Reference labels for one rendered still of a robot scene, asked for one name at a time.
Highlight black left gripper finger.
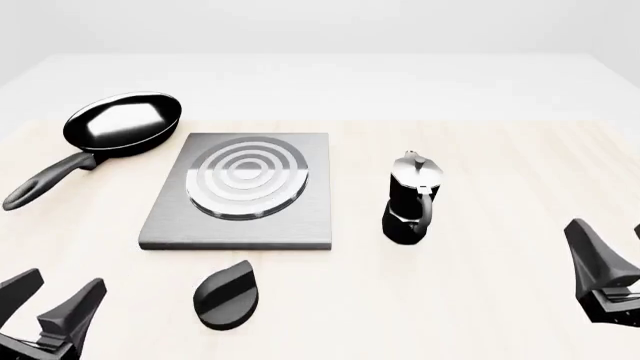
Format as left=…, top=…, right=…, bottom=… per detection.
left=36, top=277, right=108, bottom=349
left=0, top=267, right=45, bottom=333

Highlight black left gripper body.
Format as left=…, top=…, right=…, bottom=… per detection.
left=0, top=329, right=82, bottom=360

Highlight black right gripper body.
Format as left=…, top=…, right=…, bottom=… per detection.
left=578, top=278, right=640, bottom=324

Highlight round black stove knob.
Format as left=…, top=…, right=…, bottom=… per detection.
left=192, top=259, right=261, bottom=332

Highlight flat stove plate with rings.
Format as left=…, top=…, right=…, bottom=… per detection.
left=138, top=131, right=334, bottom=252

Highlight black frying pan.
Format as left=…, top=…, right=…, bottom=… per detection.
left=1, top=91, right=183, bottom=212

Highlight black and silver moka pot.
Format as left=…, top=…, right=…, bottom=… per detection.
left=381, top=150, right=444, bottom=246

